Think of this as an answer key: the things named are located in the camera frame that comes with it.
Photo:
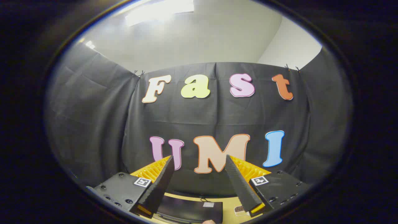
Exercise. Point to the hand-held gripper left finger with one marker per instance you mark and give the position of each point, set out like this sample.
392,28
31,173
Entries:
160,183

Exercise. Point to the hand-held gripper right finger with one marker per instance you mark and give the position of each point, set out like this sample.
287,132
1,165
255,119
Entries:
239,183

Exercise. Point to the black toaster oven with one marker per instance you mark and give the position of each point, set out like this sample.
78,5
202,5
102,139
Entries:
189,208

